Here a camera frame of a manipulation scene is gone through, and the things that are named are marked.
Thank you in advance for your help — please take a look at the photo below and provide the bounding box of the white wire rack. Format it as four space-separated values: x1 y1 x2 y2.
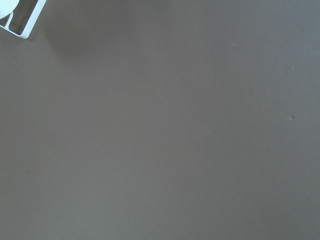
0 0 47 39

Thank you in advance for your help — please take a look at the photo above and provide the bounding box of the white cup in rack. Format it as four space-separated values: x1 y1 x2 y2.
0 0 19 19

